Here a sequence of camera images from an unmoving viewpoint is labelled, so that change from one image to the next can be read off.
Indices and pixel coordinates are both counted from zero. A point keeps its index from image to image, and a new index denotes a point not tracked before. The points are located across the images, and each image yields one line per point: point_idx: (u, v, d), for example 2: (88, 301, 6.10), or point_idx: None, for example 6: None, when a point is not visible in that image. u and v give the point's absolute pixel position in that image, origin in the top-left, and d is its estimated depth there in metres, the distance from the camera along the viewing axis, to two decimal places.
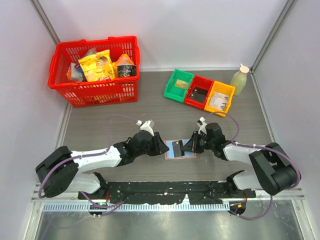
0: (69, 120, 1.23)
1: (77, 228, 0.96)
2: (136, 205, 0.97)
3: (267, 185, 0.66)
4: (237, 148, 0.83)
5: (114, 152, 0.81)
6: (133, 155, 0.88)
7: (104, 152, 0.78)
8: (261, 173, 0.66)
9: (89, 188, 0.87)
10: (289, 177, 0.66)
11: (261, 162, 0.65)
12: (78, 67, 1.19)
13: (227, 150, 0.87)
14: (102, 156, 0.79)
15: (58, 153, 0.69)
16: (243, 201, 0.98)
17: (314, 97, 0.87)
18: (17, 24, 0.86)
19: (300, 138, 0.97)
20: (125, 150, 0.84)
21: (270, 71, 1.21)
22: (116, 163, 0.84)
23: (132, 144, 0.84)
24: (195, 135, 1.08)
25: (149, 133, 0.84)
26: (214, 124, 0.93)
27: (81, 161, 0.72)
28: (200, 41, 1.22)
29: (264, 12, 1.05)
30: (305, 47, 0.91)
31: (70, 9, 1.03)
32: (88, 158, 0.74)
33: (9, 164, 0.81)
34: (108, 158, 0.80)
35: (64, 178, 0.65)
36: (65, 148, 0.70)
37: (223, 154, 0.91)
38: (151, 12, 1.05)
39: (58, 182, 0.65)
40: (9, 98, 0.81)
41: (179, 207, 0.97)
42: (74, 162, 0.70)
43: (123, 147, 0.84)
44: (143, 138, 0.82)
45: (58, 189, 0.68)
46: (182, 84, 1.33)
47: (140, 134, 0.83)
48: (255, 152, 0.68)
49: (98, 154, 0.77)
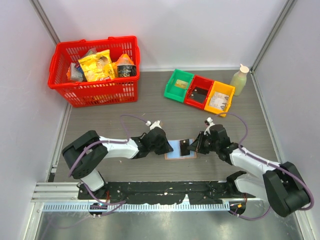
0: (69, 120, 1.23)
1: (77, 228, 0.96)
2: (136, 205, 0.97)
3: (277, 207, 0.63)
4: (247, 158, 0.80)
5: (133, 144, 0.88)
6: (148, 150, 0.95)
7: (126, 142, 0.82)
8: (273, 195, 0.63)
9: (92, 185, 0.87)
10: (302, 201, 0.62)
11: (273, 185, 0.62)
12: (78, 67, 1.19)
13: (234, 157, 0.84)
14: (124, 145, 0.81)
15: (86, 136, 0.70)
16: (243, 201, 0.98)
17: (314, 97, 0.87)
18: (17, 24, 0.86)
19: (301, 138, 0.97)
20: (140, 144, 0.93)
21: (270, 71, 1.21)
22: (133, 155, 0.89)
23: (146, 138, 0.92)
24: (201, 135, 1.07)
25: (162, 130, 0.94)
26: (218, 126, 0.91)
27: (108, 145, 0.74)
28: (200, 41, 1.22)
29: (264, 12, 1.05)
30: (305, 46, 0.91)
31: (70, 9, 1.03)
32: (113, 144, 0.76)
33: (9, 164, 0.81)
34: (127, 148, 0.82)
35: (95, 160, 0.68)
36: (92, 131, 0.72)
37: (228, 157, 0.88)
38: (152, 12, 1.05)
39: (88, 163, 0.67)
40: (9, 98, 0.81)
41: (180, 207, 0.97)
42: (103, 145, 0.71)
43: (138, 141, 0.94)
44: (159, 133, 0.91)
45: (84, 171, 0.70)
46: (182, 84, 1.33)
47: (155, 130, 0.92)
48: (269, 172, 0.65)
49: (121, 142, 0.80)
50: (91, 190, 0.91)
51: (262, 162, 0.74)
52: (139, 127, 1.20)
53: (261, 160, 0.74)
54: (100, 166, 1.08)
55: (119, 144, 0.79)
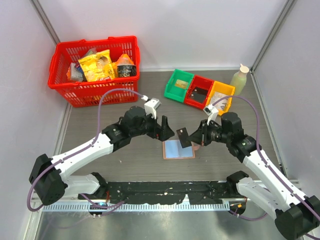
0: (69, 120, 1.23)
1: (77, 228, 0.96)
2: (136, 205, 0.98)
3: (284, 230, 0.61)
4: (265, 170, 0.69)
5: (102, 139, 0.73)
6: (130, 135, 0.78)
7: (90, 144, 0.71)
8: (287, 227, 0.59)
9: (89, 188, 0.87)
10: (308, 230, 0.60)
11: (295, 222, 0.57)
12: (78, 67, 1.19)
13: (250, 161, 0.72)
14: (89, 150, 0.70)
15: (38, 163, 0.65)
16: (243, 201, 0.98)
17: (314, 97, 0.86)
18: (17, 24, 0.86)
19: (301, 138, 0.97)
20: (117, 132, 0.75)
21: (269, 71, 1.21)
22: (111, 148, 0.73)
23: (125, 124, 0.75)
24: (203, 125, 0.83)
25: (141, 110, 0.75)
26: (233, 116, 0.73)
27: (64, 165, 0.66)
28: (200, 41, 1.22)
29: (264, 12, 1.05)
30: (305, 46, 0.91)
31: (71, 9, 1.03)
32: (71, 158, 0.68)
33: (9, 165, 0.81)
34: (97, 149, 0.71)
35: (50, 188, 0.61)
36: (44, 155, 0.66)
37: (241, 152, 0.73)
38: (152, 12, 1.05)
39: (47, 192, 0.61)
40: (9, 97, 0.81)
41: (180, 207, 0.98)
42: (56, 169, 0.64)
43: (114, 130, 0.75)
44: (136, 115, 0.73)
45: (54, 196, 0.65)
46: (182, 84, 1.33)
47: (131, 112, 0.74)
48: (293, 208, 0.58)
49: (82, 150, 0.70)
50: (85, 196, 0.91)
51: (285, 188, 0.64)
52: None
53: (286, 186, 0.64)
54: (100, 166, 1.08)
55: (81, 153, 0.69)
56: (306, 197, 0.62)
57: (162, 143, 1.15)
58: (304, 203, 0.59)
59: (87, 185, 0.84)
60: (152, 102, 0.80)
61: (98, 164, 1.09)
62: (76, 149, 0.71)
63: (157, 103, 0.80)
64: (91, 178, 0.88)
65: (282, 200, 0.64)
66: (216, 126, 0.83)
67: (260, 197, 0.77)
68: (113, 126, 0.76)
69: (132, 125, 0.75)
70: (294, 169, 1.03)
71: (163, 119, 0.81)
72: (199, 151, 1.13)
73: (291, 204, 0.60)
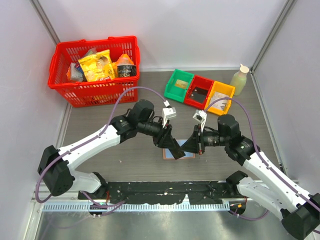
0: (69, 120, 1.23)
1: (77, 228, 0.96)
2: (136, 205, 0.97)
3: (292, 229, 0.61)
4: (269, 174, 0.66)
5: (109, 132, 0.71)
6: (137, 128, 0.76)
7: (97, 135, 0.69)
8: (296, 228, 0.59)
9: (90, 187, 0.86)
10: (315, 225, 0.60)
11: (304, 224, 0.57)
12: (78, 67, 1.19)
13: (250, 164, 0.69)
14: (96, 141, 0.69)
15: (46, 154, 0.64)
16: (243, 201, 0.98)
17: (314, 97, 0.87)
18: (17, 24, 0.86)
19: (300, 138, 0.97)
20: (125, 123, 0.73)
21: (269, 71, 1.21)
22: (118, 140, 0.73)
23: (134, 116, 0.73)
24: (197, 134, 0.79)
25: (150, 104, 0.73)
26: (230, 120, 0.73)
27: (72, 156, 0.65)
28: (200, 41, 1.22)
29: (264, 12, 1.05)
30: (305, 47, 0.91)
31: (71, 9, 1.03)
32: (79, 149, 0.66)
33: (10, 165, 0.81)
34: (104, 141, 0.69)
35: (59, 178, 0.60)
36: (52, 147, 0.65)
37: (241, 156, 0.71)
38: (152, 12, 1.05)
39: (55, 182, 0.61)
40: (9, 98, 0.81)
41: (179, 207, 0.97)
42: (65, 159, 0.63)
43: (121, 121, 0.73)
44: (147, 107, 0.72)
45: (63, 187, 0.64)
46: (182, 84, 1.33)
47: (142, 103, 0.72)
48: (301, 209, 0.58)
49: (89, 141, 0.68)
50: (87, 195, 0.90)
51: (291, 189, 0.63)
52: None
53: (290, 186, 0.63)
54: (101, 166, 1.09)
55: (88, 144, 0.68)
56: (311, 196, 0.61)
57: None
58: (311, 203, 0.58)
59: (89, 183, 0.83)
60: (168, 110, 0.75)
61: (98, 164, 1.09)
62: (83, 140, 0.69)
63: (173, 113, 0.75)
64: (93, 176, 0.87)
65: (288, 202, 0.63)
66: (210, 130, 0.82)
67: (264, 197, 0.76)
68: (120, 117, 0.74)
69: (140, 118, 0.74)
70: (294, 169, 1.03)
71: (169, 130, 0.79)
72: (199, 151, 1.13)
73: (298, 206, 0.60)
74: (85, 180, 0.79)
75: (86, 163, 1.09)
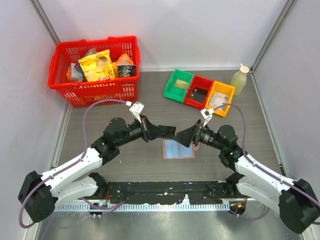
0: (69, 120, 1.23)
1: (77, 228, 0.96)
2: (136, 205, 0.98)
3: (290, 222, 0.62)
4: (254, 169, 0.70)
5: (92, 154, 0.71)
6: (117, 147, 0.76)
7: (79, 159, 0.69)
8: (290, 217, 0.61)
9: (86, 193, 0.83)
10: (312, 213, 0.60)
11: (293, 208, 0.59)
12: (78, 67, 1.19)
13: (239, 166, 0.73)
14: (78, 165, 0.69)
15: (28, 180, 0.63)
16: (243, 201, 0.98)
17: (314, 97, 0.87)
18: (17, 25, 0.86)
19: (301, 137, 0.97)
20: (105, 147, 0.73)
21: (269, 71, 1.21)
22: (101, 162, 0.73)
23: (108, 139, 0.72)
24: (199, 128, 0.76)
25: (121, 125, 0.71)
26: (232, 133, 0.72)
27: (54, 180, 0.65)
28: (200, 41, 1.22)
29: (264, 12, 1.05)
30: (305, 47, 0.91)
31: (71, 9, 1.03)
32: (61, 174, 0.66)
33: (10, 165, 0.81)
34: (86, 164, 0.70)
35: (41, 205, 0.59)
36: (34, 172, 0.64)
37: (232, 164, 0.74)
38: (152, 13, 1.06)
39: (36, 210, 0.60)
40: (9, 97, 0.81)
41: (179, 207, 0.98)
42: (47, 185, 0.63)
43: (102, 144, 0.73)
44: (116, 130, 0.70)
45: (44, 212, 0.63)
46: (182, 84, 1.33)
47: (110, 127, 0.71)
48: (286, 194, 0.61)
49: (72, 165, 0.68)
50: (86, 196, 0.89)
51: (274, 178, 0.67)
52: None
53: (274, 176, 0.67)
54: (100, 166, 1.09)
55: (71, 169, 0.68)
56: (294, 182, 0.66)
57: (161, 144, 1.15)
58: (294, 187, 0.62)
59: (83, 190, 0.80)
60: (134, 106, 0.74)
61: None
62: (65, 164, 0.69)
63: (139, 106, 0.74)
64: (86, 182, 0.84)
65: (274, 190, 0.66)
66: (208, 129, 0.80)
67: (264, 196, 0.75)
68: (100, 140, 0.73)
69: (117, 138, 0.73)
70: (294, 169, 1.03)
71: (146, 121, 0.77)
72: (199, 151, 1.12)
73: (281, 190, 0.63)
74: (72, 192, 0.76)
75: None
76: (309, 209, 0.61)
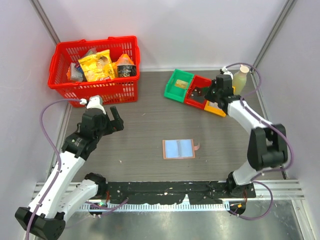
0: (69, 120, 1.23)
1: (76, 228, 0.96)
2: (136, 205, 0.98)
3: (253, 158, 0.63)
4: (243, 111, 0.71)
5: (67, 160, 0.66)
6: (94, 139, 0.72)
7: (58, 171, 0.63)
8: (253, 151, 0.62)
9: (88, 196, 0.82)
10: (275, 157, 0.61)
11: (258, 140, 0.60)
12: (78, 67, 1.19)
13: (231, 107, 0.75)
14: (60, 177, 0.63)
15: (20, 217, 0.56)
16: (243, 201, 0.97)
17: (313, 97, 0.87)
18: (17, 25, 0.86)
19: (300, 138, 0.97)
20: (78, 140, 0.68)
21: (269, 71, 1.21)
22: (81, 159, 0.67)
23: (85, 128, 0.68)
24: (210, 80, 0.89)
25: (98, 110, 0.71)
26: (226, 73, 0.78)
27: (45, 206, 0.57)
28: (200, 41, 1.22)
29: (264, 12, 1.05)
30: (305, 46, 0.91)
31: (71, 9, 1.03)
32: (48, 195, 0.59)
33: (10, 164, 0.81)
34: (67, 171, 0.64)
35: (46, 228, 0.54)
36: (19, 209, 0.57)
37: (226, 105, 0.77)
38: (152, 12, 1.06)
39: (47, 233, 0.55)
40: (9, 97, 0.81)
41: (179, 207, 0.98)
42: (40, 213, 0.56)
43: (73, 139, 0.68)
44: (95, 114, 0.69)
45: (58, 229, 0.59)
46: (182, 84, 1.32)
47: (87, 112, 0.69)
48: (259, 128, 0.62)
49: (53, 182, 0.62)
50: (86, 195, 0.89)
51: (254, 118, 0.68)
52: (139, 127, 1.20)
53: (256, 116, 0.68)
54: (100, 166, 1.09)
55: (55, 185, 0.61)
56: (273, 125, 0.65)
57: (161, 143, 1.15)
58: (270, 126, 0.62)
59: (85, 194, 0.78)
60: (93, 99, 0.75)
61: (97, 165, 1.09)
62: (46, 185, 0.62)
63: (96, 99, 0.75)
64: (85, 185, 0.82)
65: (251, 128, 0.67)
66: None
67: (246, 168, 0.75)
68: (72, 136, 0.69)
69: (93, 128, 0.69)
70: (294, 169, 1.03)
71: (114, 110, 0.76)
72: (199, 151, 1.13)
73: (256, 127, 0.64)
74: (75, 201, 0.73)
75: (86, 164, 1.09)
76: (275, 153, 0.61)
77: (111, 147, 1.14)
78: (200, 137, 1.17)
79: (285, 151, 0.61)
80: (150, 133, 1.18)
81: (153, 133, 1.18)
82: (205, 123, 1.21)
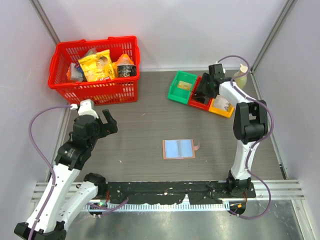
0: (69, 120, 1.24)
1: (76, 228, 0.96)
2: (136, 205, 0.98)
3: (237, 130, 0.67)
4: (232, 90, 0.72)
5: (62, 172, 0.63)
6: (88, 146, 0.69)
7: (53, 185, 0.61)
8: (237, 123, 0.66)
9: (87, 200, 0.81)
10: (257, 130, 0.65)
11: (242, 113, 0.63)
12: (78, 67, 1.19)
13: (221, 88, 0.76)
14: (56, 192, 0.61)
15: (20, 232, 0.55)
16: (243, 201, 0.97)
17: (313, 97, 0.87)
18: (18, 25, 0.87)
19: (300, 137, 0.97)
20: (71, 151, 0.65)
21: (269, 71, 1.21)
22: (77, 170, 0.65)
23: (78, 137, 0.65)
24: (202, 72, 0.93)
25: (90, 116, 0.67)
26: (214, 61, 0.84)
27: (43, 222, 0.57)
28: (200, 41, 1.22)
29: (263, 12, 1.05)
30: (305, 46, 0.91)
31: (71, 9, 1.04)
32: (45, 210, 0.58)
33: (10, 164, 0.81)
34: (63, 185, 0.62)
35: None
36: (18, 224, 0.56)
37: (218, 85, 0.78)
38: (152, 12, 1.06)
39: None
40: (9, 97, 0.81)
41: (179, 207, 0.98)
42: (39, 228, 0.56)
43: (66, 150, 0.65)
44: (87, 122, 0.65)
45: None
46: (185, 85, 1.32)
47: (78, 121, 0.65)
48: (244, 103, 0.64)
49: (49, 197, 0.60)
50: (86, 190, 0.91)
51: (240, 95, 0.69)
52: (139, 127, 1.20)
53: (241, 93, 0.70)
54: (100, 166, 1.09)
55: (51, 199, 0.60)
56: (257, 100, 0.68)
57: (161, 143, 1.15)
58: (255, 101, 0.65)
59: (84, 198, 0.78)
60: (85, 104, 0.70)
61: (97, 165, 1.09)
62: (42, 199, 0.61)
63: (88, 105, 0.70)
64: (84, 188, 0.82)
65: None
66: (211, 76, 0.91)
67: (238, 155, 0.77)
68: (65, 147, 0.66)
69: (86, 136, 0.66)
70: (294, 169, 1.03)
71: (107, 113, 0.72)
72: (199, 151, 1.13)
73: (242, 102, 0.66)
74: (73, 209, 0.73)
75: (86, 164, 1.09)
76: (257, 126, 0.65)
77: (111, 147, 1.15)
78: (200, 137, 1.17)
79: (266, 124, 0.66)
80: (150, 133, 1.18)
81: (153, 133, 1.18)
82: (205, 123, 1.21)
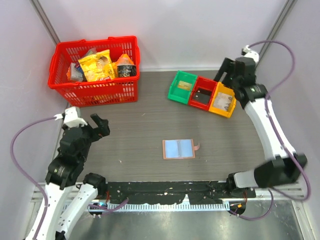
0: None
1: (76, 228, 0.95)
2: (136, 205, 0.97)
3: (262, 177, 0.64)
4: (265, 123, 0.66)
5: (54, 191, 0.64)
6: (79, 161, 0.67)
7: (46, 205, 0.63)
8: (264, 172, 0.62)
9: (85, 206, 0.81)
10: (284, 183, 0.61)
11: (274, 172, 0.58)
12: (78, 67, 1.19)
13: (251, 106, 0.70)
14: (50, 211, 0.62)
15: None
16: (243, 201, 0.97)
17: (314, 97, 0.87)
18: (18, 25, 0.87)
19: (300, 137, 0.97)
20: (61, 169, 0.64)
21: (269, 72, 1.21)
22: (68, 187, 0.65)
23: (66, 153, 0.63)
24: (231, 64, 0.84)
25: (76, 129, 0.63)
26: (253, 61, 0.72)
27: None
28: (200, 42, 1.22)
29: (263, 12, 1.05)
30: (305, 46, 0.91)
31: (71, 9, 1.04)
32: (41, 230, 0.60)
33: (10, 164, 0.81)
34: (56, 204, 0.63)
35: None
36: None
37: (246, 98, 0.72)
38: (152, 12, 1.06)
39: None
40: (9, 97, 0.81)
41: (179, 207, 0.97)
42: None
43: (56, 169, 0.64)
44: (73, 138, 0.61)
45: None
46: (185, 85, 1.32)
47: (65, 137, 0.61)
48: (279, 159, 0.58)
49: (43, 217, 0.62)
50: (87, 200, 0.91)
51: (277, 140, 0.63)
52: (139, 127, 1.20)
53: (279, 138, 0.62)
54: (100, 166, 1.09)
55: (46, 218, 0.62)
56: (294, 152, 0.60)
57: (161, 143, 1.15)
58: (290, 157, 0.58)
59: (83, 205, 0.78)
60: (70, 113, 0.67)
61: (97, 165, 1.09)
62: (38, 219, 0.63)
63: (75, 113, 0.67)
64: (84, 192, 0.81)
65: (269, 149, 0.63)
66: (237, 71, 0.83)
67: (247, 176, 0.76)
68: (54, 166, 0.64)
69: (75, 151, 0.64)
70: None
71: (95, 117, 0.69)
72: (199, 151, 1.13)
73: (276, 156, 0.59)
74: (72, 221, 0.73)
75: (86, 164, 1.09)
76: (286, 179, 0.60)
77: (111, 147, 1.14)
78: (200, 137, 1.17)
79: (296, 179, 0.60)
80: (150, 133, 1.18)
81: (153, 133, 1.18)
82: (205, 123, 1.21)
